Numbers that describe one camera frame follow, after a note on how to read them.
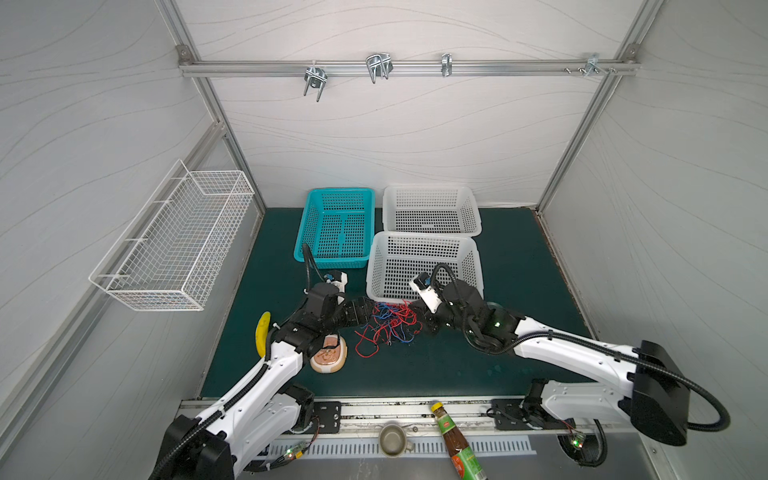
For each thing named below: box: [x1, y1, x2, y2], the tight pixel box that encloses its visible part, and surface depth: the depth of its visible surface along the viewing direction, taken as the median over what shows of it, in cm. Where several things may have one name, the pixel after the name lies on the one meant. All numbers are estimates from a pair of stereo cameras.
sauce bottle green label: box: [430, 402, 489, 480], surface depth 67 cm
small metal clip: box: [441, 52, 453, 77], surface depth 80 cm
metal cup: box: [379, 424, 414, 458], surface depth 71 cm
